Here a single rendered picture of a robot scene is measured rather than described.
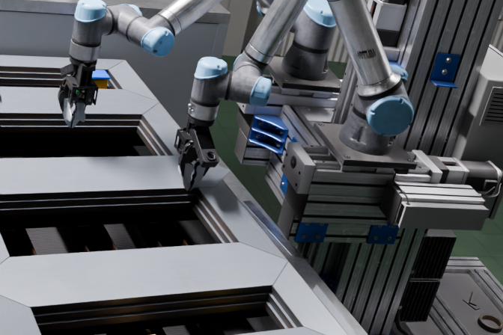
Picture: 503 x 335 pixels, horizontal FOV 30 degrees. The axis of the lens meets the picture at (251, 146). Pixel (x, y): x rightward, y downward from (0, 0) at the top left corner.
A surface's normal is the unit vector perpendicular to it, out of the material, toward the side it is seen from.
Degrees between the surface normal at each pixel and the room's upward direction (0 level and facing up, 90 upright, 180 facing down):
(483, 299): 0
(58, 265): 0
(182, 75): 90
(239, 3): 90
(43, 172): 0
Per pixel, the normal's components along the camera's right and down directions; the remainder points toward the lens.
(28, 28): 0.43, 0.47
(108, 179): 0.22, -0.88
